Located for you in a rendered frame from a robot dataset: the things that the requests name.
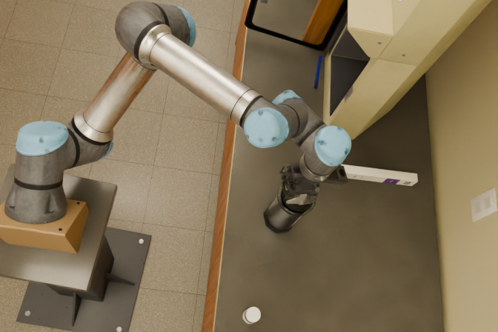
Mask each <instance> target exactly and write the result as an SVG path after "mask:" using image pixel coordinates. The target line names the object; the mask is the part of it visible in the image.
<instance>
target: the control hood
mask: <svg viewBox="0 0 498 332"><path fill-rule="evenodd" d="M348 31H349V33H350V34H351V35H352V36H353V37H354V39H355V40H356V42H357V43H358V44H359V46H360V47H361V48H362V49H363V50H364V51H365V53H366V54H367V56H369V57H371V58H375V59H377V58H378V57H379V55H380V54H381V53H382V51H383V50H384V49H385V47H386V46H387V45H388V43H389V41H390V40H391V39H392V38H393V36H394V24H393V8H392V0H348Z"/></svg>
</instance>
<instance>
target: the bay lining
mask: <svg viewBox="0 0 498 332"><path fill-rule="evenodd" d="M331 55H335V56H343V57H348V58H352V59H360V60H364V61H367V62H369V61H370V58H371V57H369V56H367V54H366V53H365V51H364V50H363V49H362V48H361V47H360V46H359V44H358V43H357V42H356V40H355V39H354V37H353V36H352V35H351V34H350V33H349V31H348V26H346V28H345V30H344V31H343V33H342V35H341V37H340V38H339V41H338V42H337V43H336V46H335V48H334V49H333V51H332V54H331Z"/></svg>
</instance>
